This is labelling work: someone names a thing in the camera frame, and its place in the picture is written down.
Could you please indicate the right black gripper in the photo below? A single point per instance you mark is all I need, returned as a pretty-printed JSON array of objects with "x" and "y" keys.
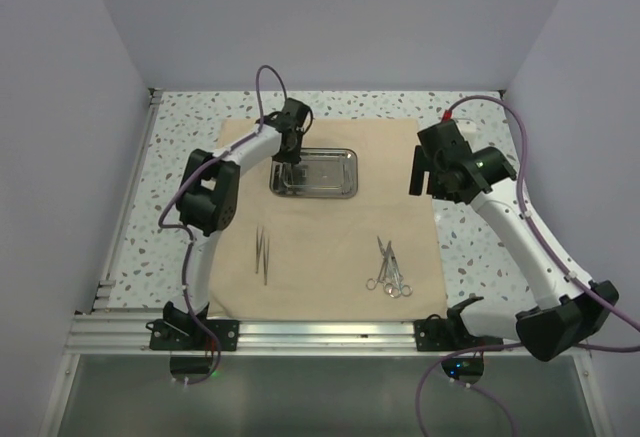
[{"x": 420, "y": 167}]

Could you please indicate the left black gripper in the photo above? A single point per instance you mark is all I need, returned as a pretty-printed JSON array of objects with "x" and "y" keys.
[{"x": 295, "y": 156}]

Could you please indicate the steel tweezers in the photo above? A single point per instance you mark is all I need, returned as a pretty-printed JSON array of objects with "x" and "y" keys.
[
  {"x": 283, "y": 177},
  {"x": 265, "y": 258}
]

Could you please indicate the beige cloth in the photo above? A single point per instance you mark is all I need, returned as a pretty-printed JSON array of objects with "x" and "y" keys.
[{"x": 323, "y": 251}]

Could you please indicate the steel forceps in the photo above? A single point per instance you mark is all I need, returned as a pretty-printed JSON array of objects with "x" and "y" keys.
[{"x": 258, "y": 247}]

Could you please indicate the steel surgical scissors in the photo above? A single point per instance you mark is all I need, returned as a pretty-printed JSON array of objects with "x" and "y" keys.
[{"x": 389, "y": 275}]

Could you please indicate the steel scalpel handle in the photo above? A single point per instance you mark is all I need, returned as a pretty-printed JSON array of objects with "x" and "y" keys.
[{"x": 347, "y": 174}]

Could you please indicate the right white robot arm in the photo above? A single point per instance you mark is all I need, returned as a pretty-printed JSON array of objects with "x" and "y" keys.
[{"x": 570, "y": 305}]

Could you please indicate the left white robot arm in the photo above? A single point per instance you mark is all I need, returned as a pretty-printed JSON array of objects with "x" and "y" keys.
[{"x": 207, "y": 199}]

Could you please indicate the steel instrument tray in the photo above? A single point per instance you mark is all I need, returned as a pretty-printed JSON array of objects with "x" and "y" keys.
[{"x": 319, "y": 174}]

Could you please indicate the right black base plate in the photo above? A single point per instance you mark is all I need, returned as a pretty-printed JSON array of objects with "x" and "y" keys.
[{"x": 435, "y": 337}]

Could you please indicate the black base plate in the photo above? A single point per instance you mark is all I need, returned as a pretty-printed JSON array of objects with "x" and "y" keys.
[
  {"x": 435, "y": 337},
  {"x": 165, "y": 337}
]

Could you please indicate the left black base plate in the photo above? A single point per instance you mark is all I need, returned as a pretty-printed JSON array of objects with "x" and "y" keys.
[{"x": 165, "y": 337}]

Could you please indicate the aluminium rail frame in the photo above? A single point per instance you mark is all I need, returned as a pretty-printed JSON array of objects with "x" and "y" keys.
[{"x": 111, "y": 383}]

